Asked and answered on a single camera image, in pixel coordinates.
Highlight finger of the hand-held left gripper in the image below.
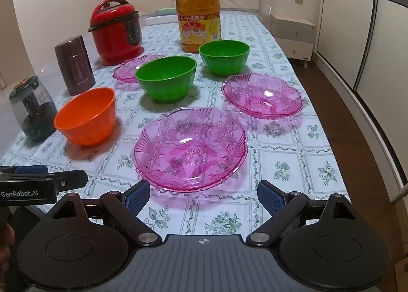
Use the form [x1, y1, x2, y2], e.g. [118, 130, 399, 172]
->
[48, 170, 88, 192]
[0, 165, 49, 176]

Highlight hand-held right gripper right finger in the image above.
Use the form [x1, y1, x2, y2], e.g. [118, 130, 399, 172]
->
[245, 180, 362, 247]

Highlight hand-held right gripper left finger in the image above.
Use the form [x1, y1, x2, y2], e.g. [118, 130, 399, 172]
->
[48, 180, 163, 248]

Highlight pink transparent plate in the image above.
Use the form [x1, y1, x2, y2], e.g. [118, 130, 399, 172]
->
[112, 54, 165, 84]
[221, 72, 303, 120]
[133, 107, 248, 192]

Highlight orange plastic bowl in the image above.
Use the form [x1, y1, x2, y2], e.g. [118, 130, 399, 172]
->
[54, 87, 116, 147]

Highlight green plastic bowl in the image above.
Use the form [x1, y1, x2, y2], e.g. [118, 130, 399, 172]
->
[135, 56, 197, 103]
[198, 40, 250, 76]

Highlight person's left hand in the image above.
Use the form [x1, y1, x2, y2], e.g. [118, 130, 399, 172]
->
[0, 224, 16, 270]

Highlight floral printed tablecloth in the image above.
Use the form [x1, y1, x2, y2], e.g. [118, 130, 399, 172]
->
[0, 12, 351, 238]

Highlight glass jar with dark contents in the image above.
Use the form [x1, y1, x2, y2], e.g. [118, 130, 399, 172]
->
[8, 76, 58, 142]

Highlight maroon thermos jar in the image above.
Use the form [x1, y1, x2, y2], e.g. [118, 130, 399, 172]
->
[54, 35, 96, 96]

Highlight red electric pressure cooker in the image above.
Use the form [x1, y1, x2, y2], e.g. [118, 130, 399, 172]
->
[88, 0, 144, 66]

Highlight white nightstand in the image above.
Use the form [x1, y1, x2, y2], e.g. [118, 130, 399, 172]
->
[270, 13, 316, 68]

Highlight white flat box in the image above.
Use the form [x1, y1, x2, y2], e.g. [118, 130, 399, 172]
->
[142, 13, 178, 27]

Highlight large cooking oil bottle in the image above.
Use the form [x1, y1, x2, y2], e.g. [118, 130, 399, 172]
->
[175, 0, 222, 54]

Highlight white sliding door wardrobe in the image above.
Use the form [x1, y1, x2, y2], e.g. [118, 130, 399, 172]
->
[314, 0, 408, 191]

